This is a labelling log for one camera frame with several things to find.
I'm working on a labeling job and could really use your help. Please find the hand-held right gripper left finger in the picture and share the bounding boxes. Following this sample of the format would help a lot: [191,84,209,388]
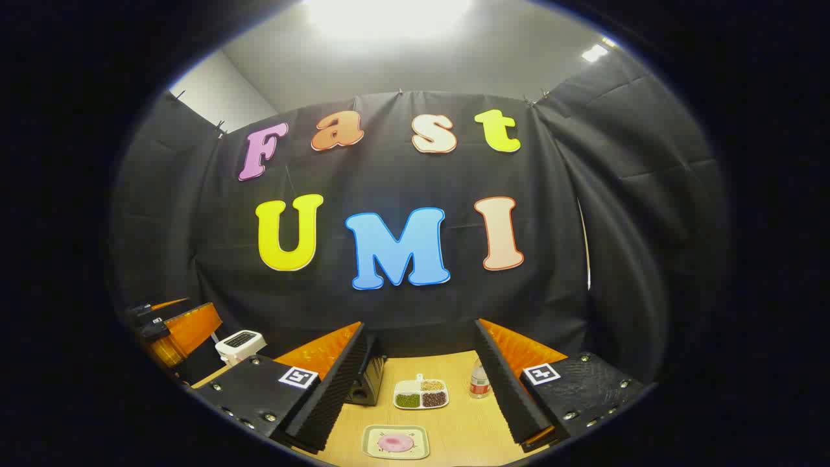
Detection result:
[191,321,369,455]

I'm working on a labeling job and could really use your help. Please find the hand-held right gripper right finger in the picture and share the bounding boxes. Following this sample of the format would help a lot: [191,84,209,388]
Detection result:
[473,318,646,453]

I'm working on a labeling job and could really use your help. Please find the black electric oven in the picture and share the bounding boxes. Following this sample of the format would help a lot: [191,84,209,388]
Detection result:
[346,332,388,407]

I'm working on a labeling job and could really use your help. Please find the clear water bottle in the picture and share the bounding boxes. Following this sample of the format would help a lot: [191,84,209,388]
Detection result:
[469,358,492,400]

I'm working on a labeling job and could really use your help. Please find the white toaster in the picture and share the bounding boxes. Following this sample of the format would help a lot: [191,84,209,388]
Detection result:
[215,329,267,367]

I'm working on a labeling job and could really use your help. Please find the white divided plate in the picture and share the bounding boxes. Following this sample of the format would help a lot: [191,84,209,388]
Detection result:
[393,374,449,411]

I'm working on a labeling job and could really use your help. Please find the black backdrop cloth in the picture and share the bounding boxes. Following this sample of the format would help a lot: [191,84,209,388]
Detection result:
[109,47,732,390]

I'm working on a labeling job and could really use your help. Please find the large ceiling light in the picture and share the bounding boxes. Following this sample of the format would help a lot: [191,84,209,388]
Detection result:
[302,0,474,40]

